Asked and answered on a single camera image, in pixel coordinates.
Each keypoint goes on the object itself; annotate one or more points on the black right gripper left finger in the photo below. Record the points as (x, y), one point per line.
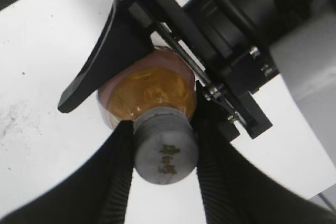
(97, 192)

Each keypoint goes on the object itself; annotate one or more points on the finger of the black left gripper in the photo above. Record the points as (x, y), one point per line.
(122, 42)

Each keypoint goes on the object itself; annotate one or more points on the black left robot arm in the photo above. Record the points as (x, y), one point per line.
(226, 42)

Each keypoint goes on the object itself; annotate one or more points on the white bottle cap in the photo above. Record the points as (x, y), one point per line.
(166, 150)

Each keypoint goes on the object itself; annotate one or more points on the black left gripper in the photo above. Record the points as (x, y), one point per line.
(177, 29)

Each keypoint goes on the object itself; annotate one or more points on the peach oolong tea bottle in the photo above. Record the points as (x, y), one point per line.
(160, 79)

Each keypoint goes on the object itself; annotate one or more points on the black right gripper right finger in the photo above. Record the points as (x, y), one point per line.
(235, 191)

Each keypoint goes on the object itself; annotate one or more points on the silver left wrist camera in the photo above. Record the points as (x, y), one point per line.
(306, 60)

